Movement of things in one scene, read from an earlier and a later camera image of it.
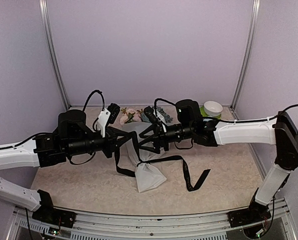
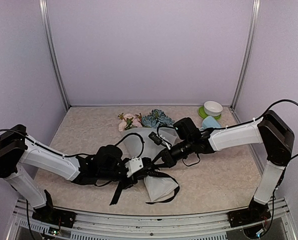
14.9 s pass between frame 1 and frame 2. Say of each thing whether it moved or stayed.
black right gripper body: moved
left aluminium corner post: stayed
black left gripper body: moved
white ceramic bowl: stayed
